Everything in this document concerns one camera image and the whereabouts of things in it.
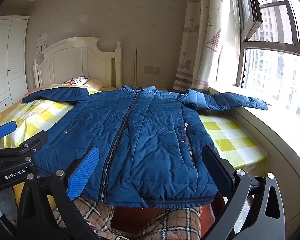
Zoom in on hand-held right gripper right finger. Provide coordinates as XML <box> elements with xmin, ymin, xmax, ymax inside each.
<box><xmin>201</xmin><ymin>144</ymin><xmax>286</xmax><ymax>240</ymax></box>

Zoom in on yellow checked bedsheet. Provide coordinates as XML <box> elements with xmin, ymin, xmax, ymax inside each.
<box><xmin>0</xmin><ymin>82</ymin><xmax>268</xmax><ymax>220</ymax></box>

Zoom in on paper wall notice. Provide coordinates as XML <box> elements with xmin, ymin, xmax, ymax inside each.
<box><xmin>37</xmin><ymin>32</ymin><xmax>48</xmax><ymax>53</ymax></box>

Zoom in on wall socket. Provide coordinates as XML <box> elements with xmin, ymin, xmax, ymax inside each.
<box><xmin>144</xmin><ymin>66</ymin><xmax>160</xmax><ymax>75</ymax></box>

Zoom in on blue quilted jacket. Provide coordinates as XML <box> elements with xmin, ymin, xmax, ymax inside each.
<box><xmin>22</xmin><ymin>85</ymin><xmax>269</xmax><ymax>208</ymax></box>

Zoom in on window sill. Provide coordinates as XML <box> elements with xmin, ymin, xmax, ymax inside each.
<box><xmin>207</xmin><ymin>86</ymin><xmax>300</xmax><ymax>205</ymax></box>

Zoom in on white bed headboard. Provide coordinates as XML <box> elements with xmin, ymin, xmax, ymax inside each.
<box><xmin>33</xmin><ymin>37</ymin><xmax>123</xmax><ymax>90</ymax></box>

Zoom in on printed cream curtain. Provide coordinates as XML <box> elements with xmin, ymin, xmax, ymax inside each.
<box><xmin>172</xmin><ymin>0</ymin><xmax>242</xmax><ymax>94</ymax></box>

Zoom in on person's plaid quilted pants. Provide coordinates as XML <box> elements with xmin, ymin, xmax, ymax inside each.
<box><xmin>52</xmin><ymin>196</ymin><xmax>203</xmax><ymax>240</ymax></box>

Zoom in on floral pillow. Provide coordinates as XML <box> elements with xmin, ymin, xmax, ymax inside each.
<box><xmin>64</xmin><ymin>76</ymin><xmax>90</xmax><ymax>87</ymax></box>

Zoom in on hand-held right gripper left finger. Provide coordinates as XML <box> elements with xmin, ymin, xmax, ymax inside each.
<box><xmin>16</xmin><ymin>146</ymin><xmax>103</xmax><ymax>240</ymax></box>

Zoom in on white wardrobe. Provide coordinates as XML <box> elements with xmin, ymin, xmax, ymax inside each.
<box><xmin>0</xmin><ymin>15</ymin><xmax>30</xmax><ymax>119</ymax></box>

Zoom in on beige pillow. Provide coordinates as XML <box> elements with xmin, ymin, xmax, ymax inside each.
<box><xmin>86</xmin><ymin>78</ymin><xmax>104</xmax><ymax>90</ymax></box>

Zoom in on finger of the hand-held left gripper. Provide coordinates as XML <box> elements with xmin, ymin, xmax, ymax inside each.
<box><xmin>18</xmin><ymin>130</ymin><xmax>48</xmax><ymax>158</ymax></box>
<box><xmin>0</xmin><ymin>121</ymin><xmax>18</xmax><ymax>153</ymax></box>

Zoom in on thin white pole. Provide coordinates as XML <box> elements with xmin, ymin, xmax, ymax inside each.
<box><xmin>133</xmin><ymin>49</ymin><xmax>138</xmax><ymax>87</ymax></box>

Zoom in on dark framed window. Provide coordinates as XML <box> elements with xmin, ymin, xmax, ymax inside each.
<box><xmin>230</xmin><ymin>0</ymin><xmax>300</xmax><ymax>128</ymax></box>

